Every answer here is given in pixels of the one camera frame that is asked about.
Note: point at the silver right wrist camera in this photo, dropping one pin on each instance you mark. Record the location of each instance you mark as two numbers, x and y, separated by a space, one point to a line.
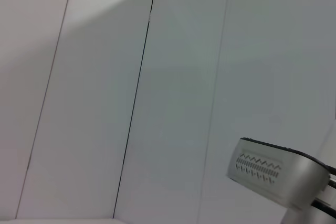
275 171

